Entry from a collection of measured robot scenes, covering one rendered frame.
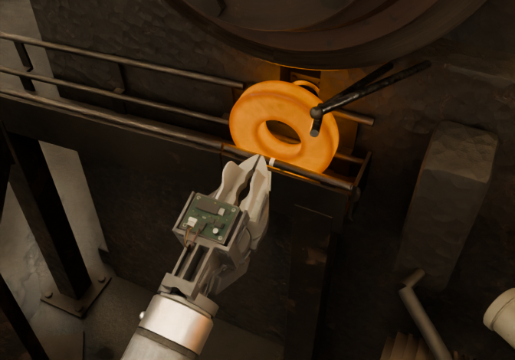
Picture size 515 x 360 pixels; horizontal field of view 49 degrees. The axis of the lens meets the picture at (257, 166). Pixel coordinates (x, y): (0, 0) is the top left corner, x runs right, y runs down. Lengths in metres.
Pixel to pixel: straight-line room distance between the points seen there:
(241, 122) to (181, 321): 0.31
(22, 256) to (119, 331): 0.38
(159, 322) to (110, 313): 0.89
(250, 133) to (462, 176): 0.29
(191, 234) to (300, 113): 0.22
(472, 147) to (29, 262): 1.25
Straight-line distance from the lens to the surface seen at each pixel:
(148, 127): 0.87
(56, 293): 1.57
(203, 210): 0.64
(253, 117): 0.78
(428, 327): 0.81
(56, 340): 1.50
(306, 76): 0.84
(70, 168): 1.87
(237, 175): 0.71
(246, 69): 0.83
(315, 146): 0.77
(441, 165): 0.70
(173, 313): 0.62
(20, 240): 1.73
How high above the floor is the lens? 1.27
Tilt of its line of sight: 45 degrees down
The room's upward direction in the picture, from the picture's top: straight up
